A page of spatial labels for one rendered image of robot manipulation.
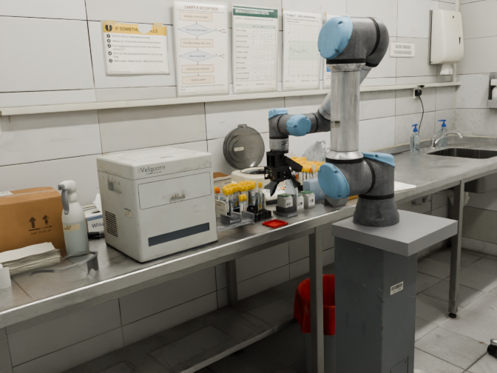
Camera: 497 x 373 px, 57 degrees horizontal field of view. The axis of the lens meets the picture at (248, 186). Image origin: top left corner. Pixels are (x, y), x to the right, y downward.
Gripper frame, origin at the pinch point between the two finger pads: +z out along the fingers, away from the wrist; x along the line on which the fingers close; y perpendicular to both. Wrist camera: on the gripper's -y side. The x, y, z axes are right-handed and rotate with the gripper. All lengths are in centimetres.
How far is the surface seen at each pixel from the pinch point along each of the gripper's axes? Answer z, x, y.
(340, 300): 30.1, 31.5, 3.9
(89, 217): 0, -35, 65
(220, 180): -7.2, -21.6, 15.6
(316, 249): 20.2, 8.9, -7.8
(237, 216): 0.3, 4.5, 26.9
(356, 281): 21.1, 38.2, 3.8
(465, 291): 94, -6, -162
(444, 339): 94, 15, -99
